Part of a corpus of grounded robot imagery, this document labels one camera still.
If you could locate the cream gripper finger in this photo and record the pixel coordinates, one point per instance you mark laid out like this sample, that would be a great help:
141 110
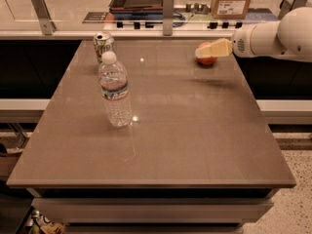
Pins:
218 48

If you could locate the green soda can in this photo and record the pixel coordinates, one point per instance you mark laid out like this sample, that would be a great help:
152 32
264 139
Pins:
103 42

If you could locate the left metal glass bracket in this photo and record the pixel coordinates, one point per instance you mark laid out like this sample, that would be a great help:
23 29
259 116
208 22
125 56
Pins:
45 21

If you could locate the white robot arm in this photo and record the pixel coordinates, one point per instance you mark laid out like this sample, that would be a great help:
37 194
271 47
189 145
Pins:
289 38

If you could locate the red apple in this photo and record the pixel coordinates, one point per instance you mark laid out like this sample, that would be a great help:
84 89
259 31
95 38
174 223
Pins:
205 61

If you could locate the grey table drawer unit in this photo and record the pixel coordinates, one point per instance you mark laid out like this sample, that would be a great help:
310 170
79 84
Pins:
153 215

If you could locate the right metal glass bracket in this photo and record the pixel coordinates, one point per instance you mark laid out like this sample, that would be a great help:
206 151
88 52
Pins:
287 6

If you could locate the middle metal glass bracket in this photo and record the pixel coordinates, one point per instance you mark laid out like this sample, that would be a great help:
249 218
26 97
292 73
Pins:
168 11

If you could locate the clear plastic water bottle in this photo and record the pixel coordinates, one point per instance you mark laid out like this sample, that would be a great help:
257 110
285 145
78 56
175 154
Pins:
114 86

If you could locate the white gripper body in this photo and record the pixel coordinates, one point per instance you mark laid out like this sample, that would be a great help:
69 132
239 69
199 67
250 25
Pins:
240 45

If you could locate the brown cardboard box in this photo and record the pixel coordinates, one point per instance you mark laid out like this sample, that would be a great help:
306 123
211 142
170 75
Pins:
229 9

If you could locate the metal glass bracket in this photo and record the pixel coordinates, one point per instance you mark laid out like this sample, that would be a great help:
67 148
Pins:
287 6
168 11
45 21

